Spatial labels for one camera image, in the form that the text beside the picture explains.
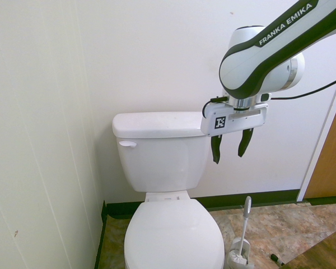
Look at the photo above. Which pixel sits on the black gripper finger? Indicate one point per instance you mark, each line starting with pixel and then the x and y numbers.
pixel 244 144
pixel 216 151

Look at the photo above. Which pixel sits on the white gripper body with marker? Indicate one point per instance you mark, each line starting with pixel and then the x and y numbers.
pixel 240 120

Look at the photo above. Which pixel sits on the white flush lever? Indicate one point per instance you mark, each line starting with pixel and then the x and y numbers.
pixel 126 143

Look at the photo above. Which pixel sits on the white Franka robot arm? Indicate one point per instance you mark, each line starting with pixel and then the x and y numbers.
pixel 240 70

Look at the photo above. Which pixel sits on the white toilet tank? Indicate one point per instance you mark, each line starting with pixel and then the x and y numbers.
pixel 162 162

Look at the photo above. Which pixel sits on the white toilet tank lid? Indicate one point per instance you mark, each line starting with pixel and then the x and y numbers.
pixel 156 123

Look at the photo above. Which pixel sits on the white toilet brush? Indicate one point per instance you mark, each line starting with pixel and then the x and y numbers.
pixel 245 224

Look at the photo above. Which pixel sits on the white toilet seat lid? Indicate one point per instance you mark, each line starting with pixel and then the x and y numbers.
pixel 173 235

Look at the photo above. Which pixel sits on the white toilet brush holder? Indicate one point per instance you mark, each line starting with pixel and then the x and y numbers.
pixel 235 252

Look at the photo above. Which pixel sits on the brown wooden door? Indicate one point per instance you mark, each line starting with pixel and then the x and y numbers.
pixel 330 157

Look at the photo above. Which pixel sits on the small black marker pen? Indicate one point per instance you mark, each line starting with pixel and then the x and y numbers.
pixel 276 259

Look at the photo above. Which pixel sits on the white door frame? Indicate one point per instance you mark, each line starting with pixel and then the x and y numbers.
pixel 316 151

